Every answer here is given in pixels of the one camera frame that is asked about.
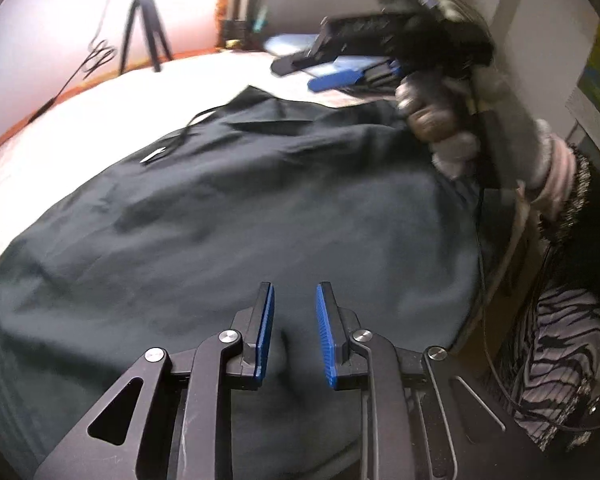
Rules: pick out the blue folded cloth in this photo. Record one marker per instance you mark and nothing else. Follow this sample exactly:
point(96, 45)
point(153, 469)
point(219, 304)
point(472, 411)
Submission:
point(292, 42)

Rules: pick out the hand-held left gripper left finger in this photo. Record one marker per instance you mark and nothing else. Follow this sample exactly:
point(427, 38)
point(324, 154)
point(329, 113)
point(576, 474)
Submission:
point(264, 330)

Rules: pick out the black tripod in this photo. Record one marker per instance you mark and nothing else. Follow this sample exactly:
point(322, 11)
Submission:
point(145, 15)

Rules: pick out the person's right hand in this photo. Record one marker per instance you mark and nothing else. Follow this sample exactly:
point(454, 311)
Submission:
point(430, 115)

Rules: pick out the zebra striped clothing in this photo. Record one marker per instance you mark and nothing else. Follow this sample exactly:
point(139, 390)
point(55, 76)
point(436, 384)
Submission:
point(560, 360)

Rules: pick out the person's right forearm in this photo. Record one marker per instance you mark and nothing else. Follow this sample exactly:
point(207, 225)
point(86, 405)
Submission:
point(575, 195)

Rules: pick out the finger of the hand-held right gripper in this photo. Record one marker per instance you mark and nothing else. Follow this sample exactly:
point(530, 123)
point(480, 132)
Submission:
point(300, 62)
point(340, 79)

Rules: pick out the dark pants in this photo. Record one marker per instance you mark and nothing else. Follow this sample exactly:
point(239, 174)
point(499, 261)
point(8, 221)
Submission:
point(240, 220)

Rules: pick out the dark clutter by wall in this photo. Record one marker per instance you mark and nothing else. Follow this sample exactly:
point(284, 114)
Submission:
point(245, 5)

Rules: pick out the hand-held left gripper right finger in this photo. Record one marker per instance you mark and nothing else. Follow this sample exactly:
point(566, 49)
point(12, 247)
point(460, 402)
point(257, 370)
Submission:
point(325, 330)

